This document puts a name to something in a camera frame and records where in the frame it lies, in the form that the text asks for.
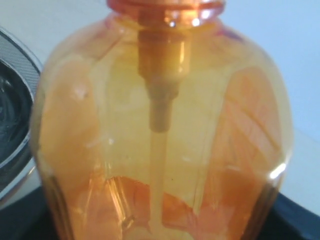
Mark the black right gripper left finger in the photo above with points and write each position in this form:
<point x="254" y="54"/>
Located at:
<point x="26" y="219"/>

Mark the orange soap pump bottle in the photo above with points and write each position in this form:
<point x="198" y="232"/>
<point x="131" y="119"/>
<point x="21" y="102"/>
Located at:
<point x="159" y="122"/>

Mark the steel mesh strainer basin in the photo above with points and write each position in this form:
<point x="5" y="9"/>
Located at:
<point x="19" y="74"/>

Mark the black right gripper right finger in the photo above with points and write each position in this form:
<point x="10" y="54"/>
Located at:
<point x="304" y="222"/>

